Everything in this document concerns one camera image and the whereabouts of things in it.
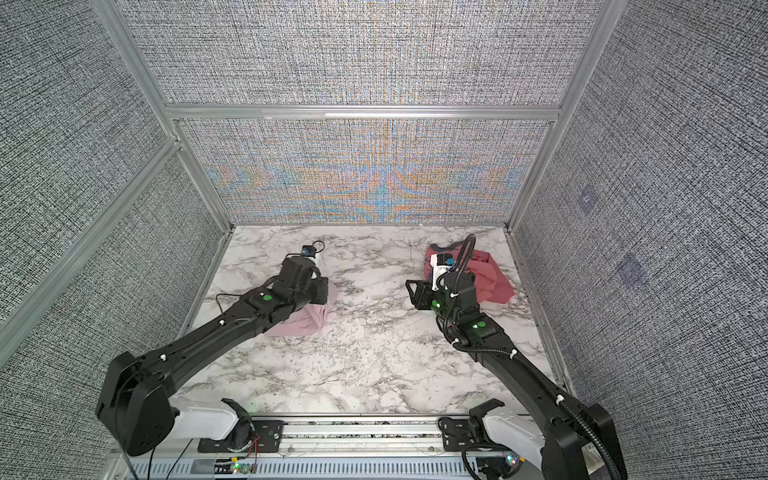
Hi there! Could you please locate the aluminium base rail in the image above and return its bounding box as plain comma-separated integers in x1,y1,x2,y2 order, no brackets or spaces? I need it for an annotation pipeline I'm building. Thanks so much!
100,414,541,479

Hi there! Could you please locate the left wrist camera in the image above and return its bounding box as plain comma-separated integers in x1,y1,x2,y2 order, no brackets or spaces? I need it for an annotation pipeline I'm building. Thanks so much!
300,240,326,272

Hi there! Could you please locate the dark pink shirt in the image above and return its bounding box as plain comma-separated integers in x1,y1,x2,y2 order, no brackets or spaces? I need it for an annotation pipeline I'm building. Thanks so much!
424,242,515,304

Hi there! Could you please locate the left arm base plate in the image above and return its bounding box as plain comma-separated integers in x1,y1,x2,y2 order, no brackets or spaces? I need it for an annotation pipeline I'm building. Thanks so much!
197,419,285,456

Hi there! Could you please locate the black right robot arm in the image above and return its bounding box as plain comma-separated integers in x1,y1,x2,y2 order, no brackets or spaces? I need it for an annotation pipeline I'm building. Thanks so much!
405,275,628,479

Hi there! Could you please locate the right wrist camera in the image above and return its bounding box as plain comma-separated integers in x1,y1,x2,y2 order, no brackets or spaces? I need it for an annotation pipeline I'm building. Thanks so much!
429,252,455,291

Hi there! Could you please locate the aluminium corner frame post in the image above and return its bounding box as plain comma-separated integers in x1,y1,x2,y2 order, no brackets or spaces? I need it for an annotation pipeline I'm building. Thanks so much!
505,0,628,233

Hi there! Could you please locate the light pink cloth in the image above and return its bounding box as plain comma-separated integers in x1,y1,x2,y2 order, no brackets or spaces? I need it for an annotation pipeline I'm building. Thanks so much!
265,283,338,337

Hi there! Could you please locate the black corrugated cable right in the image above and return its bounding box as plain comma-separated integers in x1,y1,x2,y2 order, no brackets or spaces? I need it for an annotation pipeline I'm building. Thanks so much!
440,233,622,480

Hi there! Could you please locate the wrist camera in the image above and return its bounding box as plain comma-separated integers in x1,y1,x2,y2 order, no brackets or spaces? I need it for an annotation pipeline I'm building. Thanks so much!
429,252,455,291
300,240,326,272

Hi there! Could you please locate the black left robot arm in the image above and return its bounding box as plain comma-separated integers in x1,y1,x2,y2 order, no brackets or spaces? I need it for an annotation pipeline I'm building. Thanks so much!
96,256,329,456

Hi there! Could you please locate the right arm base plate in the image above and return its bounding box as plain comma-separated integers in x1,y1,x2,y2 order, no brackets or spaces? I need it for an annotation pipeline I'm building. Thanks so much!
437,416,486,452

